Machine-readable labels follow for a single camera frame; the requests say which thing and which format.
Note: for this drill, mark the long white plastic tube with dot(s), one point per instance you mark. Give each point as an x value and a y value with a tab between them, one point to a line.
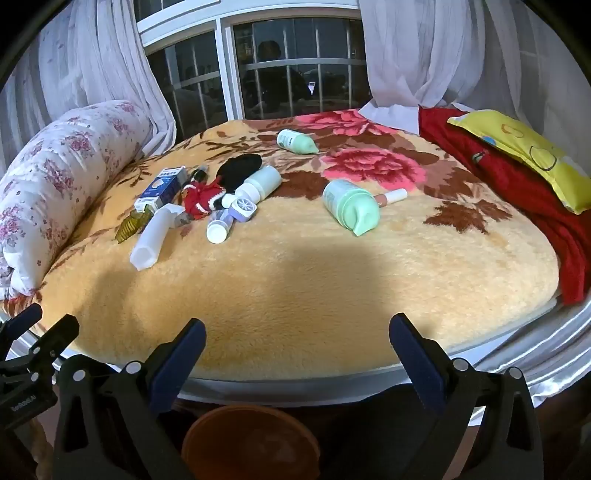
150	240

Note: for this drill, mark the red blanket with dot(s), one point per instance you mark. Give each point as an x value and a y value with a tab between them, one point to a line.
521	184

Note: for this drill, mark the white satin bed sheet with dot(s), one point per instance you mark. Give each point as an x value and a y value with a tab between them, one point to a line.
558	341

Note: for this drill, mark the pink cosmetic tube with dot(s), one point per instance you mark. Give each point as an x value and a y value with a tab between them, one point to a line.
392	196

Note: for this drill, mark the red knitted doll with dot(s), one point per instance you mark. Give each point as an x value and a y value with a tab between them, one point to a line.
203	198

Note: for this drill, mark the amber hair claw clip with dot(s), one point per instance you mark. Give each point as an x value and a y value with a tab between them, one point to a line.
131	226

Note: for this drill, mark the black cloth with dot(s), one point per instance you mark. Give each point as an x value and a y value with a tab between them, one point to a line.
240	168

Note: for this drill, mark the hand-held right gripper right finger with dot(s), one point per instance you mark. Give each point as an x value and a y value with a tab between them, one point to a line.
418	367

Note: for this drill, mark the small green white bottle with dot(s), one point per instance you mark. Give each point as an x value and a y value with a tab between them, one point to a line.
295	141

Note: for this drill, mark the yellow pillow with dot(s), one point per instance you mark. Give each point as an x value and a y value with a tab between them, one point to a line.
517	138

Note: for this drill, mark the orange plastic basin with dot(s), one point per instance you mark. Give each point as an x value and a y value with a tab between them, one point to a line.
249	443

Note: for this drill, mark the white plastic bottle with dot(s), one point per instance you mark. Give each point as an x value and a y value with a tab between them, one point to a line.
263	180

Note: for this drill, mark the white framed window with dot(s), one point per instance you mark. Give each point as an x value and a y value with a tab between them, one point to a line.
226	69

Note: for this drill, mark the floral pink pillow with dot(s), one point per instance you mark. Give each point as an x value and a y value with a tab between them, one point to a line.
55	175

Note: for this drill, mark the large green white bottle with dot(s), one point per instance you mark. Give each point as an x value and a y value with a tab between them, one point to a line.
351	205

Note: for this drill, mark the sheer white curtain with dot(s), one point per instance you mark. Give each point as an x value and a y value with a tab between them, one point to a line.
92	60
415	55

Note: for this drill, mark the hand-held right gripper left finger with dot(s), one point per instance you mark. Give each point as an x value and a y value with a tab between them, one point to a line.
178	367

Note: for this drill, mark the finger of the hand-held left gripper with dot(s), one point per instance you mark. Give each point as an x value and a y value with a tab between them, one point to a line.
57	334
25	318

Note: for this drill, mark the purple contact lens case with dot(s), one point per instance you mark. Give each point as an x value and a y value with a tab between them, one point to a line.
242	207

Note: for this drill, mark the blue white carton box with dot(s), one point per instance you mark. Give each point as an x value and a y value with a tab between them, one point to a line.
159	189

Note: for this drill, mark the floral plush blanket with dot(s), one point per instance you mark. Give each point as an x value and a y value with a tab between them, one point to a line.
300	286

